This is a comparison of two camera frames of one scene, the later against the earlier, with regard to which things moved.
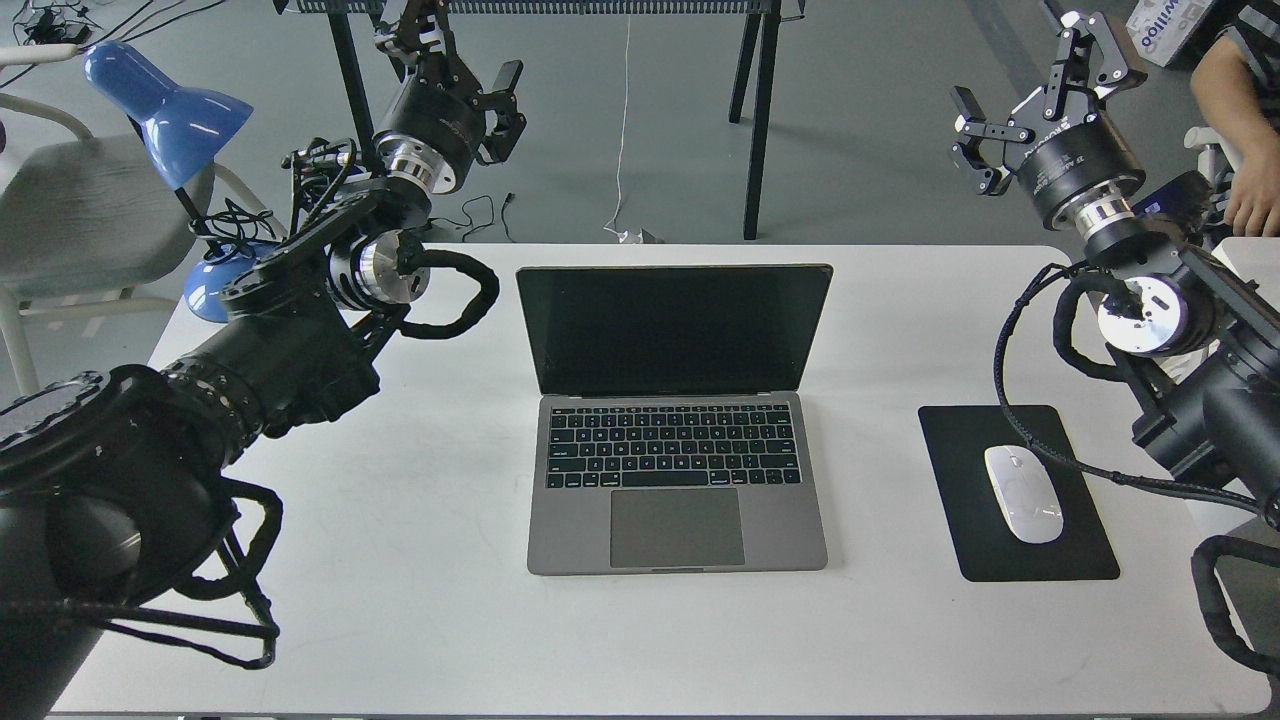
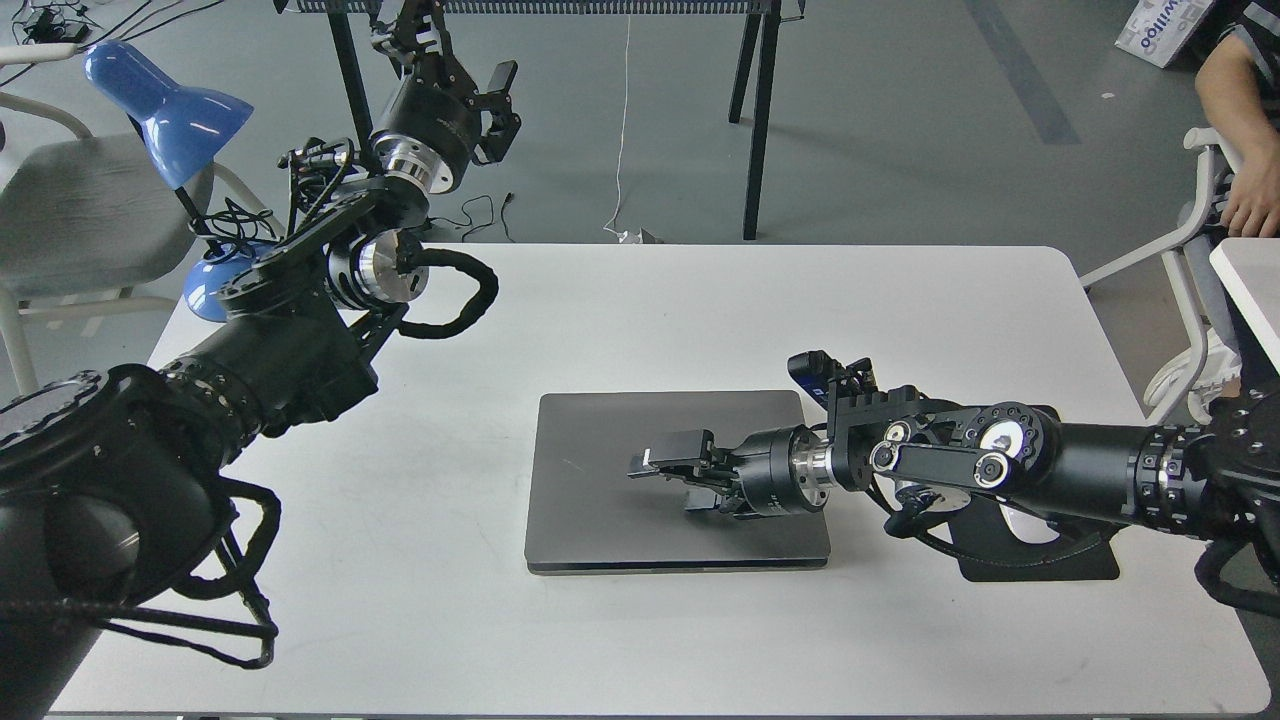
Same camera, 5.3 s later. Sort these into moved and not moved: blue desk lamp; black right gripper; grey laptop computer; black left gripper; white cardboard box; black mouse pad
Moved: black right gripper; grey laptop computer
Not moved: black left gripper; blue desk lamp; white cardboard box; black mouse pad
